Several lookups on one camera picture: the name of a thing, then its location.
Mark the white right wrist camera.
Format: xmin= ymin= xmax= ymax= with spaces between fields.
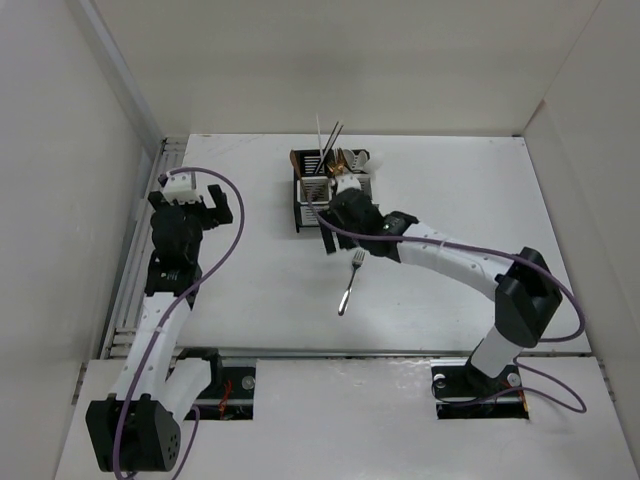
xmin=333 ymin=172 xmax=361 ymax=195

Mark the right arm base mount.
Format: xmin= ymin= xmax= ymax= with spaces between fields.
xmin=431 ymin=365 xmax=529 ymax=420

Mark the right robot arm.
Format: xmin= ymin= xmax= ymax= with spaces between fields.
xmin=319 ymin=188 xmax=562 ymax=401

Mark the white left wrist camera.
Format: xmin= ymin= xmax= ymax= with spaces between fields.
xmin=161 ymin=172 xmax=200 ymax=205

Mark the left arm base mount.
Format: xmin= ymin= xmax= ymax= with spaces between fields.
xmin=169 ymin=347 xmax=256 ymax=421

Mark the white slotted utensil container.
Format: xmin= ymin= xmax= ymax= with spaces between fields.
xmin=331 ymin=149 xmax=377 ymax=205

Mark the small white ceramic spoon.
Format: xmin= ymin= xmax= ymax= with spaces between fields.
xmin=353 ymin=150 xmax=369 ymax=171

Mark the copper knife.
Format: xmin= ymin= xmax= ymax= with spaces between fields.
xmin=289 ymin=150 xmax=301 ymax=180

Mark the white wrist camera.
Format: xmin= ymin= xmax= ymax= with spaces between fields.
xmin=333 ymin=172 xmax=361 ymax=195
xmin=161 ymin=172 xmax=200 ymax=205

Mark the white chopstick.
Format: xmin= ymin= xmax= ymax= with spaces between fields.
xmin=316 ymin=121 xmax=344 ymax=176
xmin=315 ymin=112 xmax=323 ymax=172

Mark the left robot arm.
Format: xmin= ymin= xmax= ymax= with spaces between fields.
xmin=85 ymin=184 xmax=233 ymax=479

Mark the aluminium rail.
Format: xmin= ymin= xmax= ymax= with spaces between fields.
xmin=99 ymin=137 xmax=601 ymax=366

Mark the black slotted utensil container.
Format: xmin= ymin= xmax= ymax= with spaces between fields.
xmin=293 ymin=150 xmax=332 ymax=233

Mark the silver copper fork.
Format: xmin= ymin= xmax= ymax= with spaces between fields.
xmin=338 ymin=249 xmax=366 ymax=316

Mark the copper spoon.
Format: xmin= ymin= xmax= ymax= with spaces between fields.
xmin=341 ymin=149 xmax=354 ymax=171

